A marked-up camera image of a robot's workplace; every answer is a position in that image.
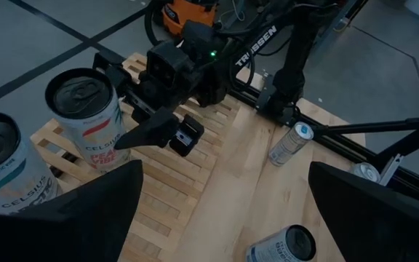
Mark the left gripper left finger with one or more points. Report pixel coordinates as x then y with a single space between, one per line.
49 236

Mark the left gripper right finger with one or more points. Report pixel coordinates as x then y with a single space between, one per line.
384 225

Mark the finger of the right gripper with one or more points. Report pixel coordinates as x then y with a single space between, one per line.
158 131
116 72

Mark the peach can silver top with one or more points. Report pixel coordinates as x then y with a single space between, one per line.
366 171

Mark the white Celsius Peach Vibe can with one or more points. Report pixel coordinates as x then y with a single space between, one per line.
96 131

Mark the white Celsius Arctic Vibe can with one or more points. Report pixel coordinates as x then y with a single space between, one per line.
9 174

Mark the blue silver Red Bull can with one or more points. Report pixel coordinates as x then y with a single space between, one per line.
287 147

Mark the white blue Celsius can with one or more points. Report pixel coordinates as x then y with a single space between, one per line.
275 249

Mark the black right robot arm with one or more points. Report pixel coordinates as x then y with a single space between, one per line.
293 72

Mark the wooden slatted shelf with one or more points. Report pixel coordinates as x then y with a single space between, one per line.
180 174

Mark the orange shop vacuum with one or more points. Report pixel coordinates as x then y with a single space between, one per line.
187 16
148 25

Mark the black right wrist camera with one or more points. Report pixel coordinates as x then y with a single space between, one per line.
169 65

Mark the black aluminium frame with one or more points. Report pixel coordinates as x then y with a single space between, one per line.
340 143

